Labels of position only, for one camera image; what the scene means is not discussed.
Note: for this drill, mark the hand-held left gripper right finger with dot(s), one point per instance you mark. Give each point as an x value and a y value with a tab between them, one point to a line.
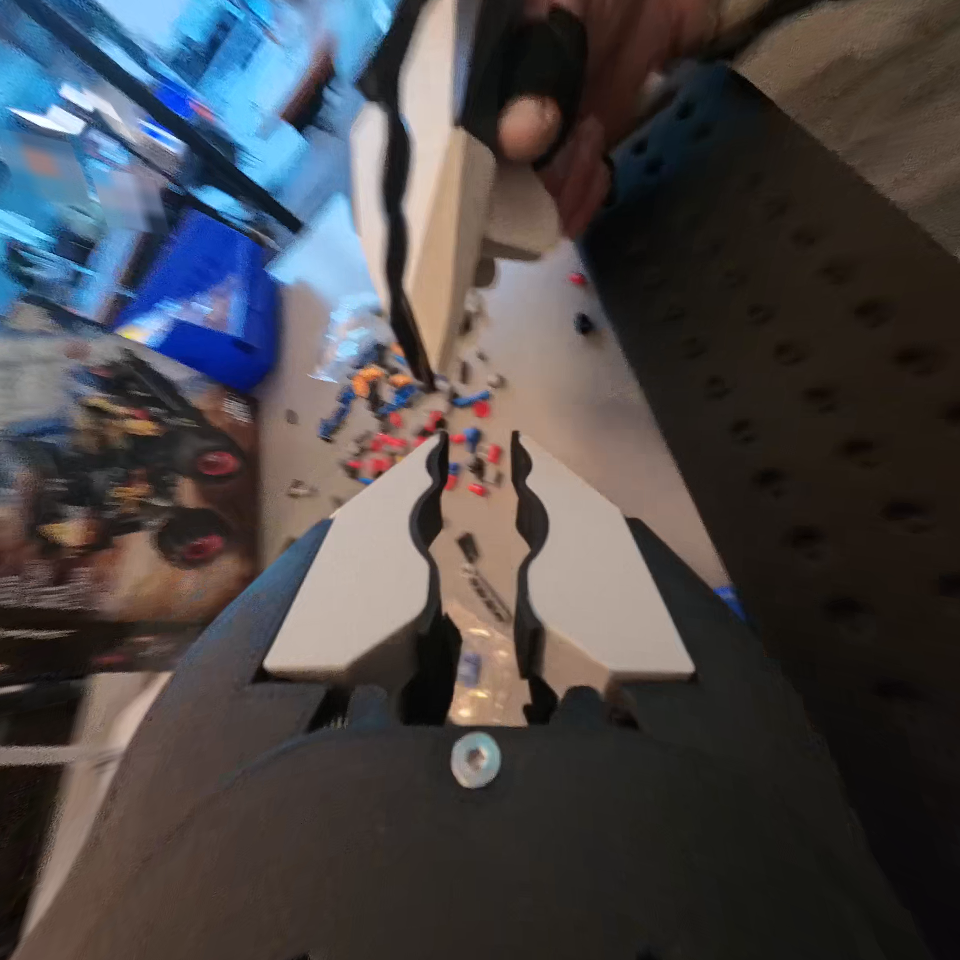
607	600

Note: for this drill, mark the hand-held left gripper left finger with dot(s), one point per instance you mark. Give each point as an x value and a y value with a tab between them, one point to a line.
352	600

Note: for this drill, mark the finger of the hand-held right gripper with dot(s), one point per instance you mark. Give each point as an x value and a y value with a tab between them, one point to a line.
371	187
442	187

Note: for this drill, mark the dark grey thin liftarm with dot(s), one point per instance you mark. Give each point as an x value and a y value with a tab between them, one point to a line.
486	592

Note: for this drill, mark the grey desk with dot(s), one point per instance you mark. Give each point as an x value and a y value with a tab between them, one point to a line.
540	360

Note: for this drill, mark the person's right hand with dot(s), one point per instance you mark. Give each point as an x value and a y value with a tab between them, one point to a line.
637	45

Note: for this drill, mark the blue small brick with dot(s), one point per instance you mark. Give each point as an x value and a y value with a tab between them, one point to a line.
727	600

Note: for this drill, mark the black and grey pin connector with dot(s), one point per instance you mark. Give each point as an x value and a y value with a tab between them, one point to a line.
300	488

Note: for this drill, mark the black grille tile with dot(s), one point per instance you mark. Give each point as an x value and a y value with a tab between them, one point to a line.
468	547

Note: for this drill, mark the blue oval connector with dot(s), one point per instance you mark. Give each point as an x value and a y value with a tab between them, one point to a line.
469	669

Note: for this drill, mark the clear zip bag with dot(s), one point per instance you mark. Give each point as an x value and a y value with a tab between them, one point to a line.
487	675

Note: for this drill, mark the clear plastic bag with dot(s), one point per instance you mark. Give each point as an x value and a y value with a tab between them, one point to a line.
345	337

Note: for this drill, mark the pile of small connector pieces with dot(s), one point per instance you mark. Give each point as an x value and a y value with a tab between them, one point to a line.
390	420

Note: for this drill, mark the black steel pole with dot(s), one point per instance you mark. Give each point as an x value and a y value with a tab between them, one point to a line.
172	127

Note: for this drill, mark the blue storage bin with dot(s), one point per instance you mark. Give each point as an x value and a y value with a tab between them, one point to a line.
202	315

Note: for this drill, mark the printed toy truck set box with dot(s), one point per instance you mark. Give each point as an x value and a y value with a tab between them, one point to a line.
112	487

